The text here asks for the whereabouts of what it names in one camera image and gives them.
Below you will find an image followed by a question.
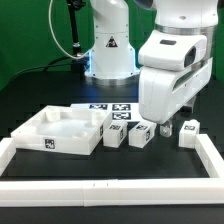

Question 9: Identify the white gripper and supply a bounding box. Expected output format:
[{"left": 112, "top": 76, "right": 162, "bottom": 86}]
[{"left": 138, "top": 30, "right": 212, "bottom": 137}]

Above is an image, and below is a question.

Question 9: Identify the white square tabletop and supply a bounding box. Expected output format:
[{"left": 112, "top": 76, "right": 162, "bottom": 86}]
[{"left": 11, "top": 106, "right": 112, "bottom": 155}]

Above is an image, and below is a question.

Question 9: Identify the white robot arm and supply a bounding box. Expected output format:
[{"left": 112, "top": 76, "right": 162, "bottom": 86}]
[{"left": 85, "top": 0, "right": 221, "bottom": 137}]

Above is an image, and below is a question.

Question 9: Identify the white marker sheet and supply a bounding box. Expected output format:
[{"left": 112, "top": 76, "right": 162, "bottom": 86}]
[{"left": 71, "top": 103, "right": 142, "bottom": 122}]

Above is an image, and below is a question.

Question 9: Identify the white obstacle fence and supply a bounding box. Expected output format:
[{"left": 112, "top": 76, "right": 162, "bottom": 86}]
[{"left": 0, "top": 134, "right": 224, "bottom": 207}]

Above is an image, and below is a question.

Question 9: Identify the black camera stand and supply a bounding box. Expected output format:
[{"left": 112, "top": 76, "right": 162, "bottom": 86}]
[{"left": 66, "top": 0, "right": 86, "bottom": 73}]

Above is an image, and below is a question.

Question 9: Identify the black cable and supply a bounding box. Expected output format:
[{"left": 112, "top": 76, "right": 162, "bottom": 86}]
[{"left": 0, "top": 55, "right": 84, "bottom": 92}]

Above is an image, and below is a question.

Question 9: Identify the white cable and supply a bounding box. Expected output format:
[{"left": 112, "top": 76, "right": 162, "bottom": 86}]
[{"left": 48, "top": 0, "right": 90, "bottom": 60}]

